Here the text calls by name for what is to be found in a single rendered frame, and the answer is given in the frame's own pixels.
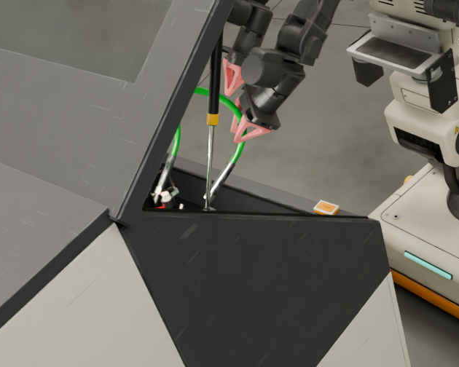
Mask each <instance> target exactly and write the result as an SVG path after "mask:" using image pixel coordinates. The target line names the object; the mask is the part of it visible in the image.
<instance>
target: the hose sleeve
mask: <svg viewBox="0 0 459 367"><path fill-rule="evenodd" d="M235 166H236V164H234V163H232V162H230V161H229V160H228V162H227V163H226V165H225V166H224V167H223V169H222V171H221V172H220V174H219V176H218V177H217V179H216V180H215V181H214V182H213V185H212V186H211V194H212V195H216V194H217V192H218V191H219V190H220V188H221V186H222V185H223V183H224V182H225V181H226V179H227V177H228V176H229V174H230V173H231V172H232V170H233V168H234V167H235Z"/></svg>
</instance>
